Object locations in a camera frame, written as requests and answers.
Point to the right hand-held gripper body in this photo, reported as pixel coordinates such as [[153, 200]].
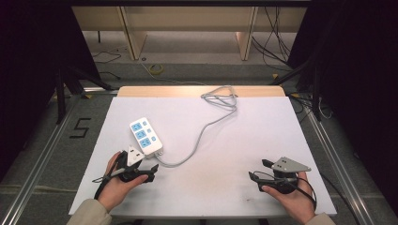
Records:
[[286, 170]]

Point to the person's left hand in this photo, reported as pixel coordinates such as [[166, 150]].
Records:
[[117, 190]]

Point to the aluminium rail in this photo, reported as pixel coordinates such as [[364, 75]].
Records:
[[341, 172], [37, 165]]

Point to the black metal stand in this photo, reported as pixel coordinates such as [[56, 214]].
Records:
[[61, 93], [316, 93]]

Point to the person's right hand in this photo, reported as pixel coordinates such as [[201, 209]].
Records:
[[294, 200]]

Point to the beige wooden desk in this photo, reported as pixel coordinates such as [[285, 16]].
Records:
[[187, 18]]

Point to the white board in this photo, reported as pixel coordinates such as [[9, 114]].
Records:
[[234, 162]]

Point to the yellow tape roll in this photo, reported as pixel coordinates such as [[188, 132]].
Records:
[[156, 69]]

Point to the wooden table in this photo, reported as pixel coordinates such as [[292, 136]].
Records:
[[175, 91]]

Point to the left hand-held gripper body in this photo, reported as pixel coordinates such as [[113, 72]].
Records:
[[134, 156]]

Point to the white power strip blue sockets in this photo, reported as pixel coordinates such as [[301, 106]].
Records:
[[145, 136]]

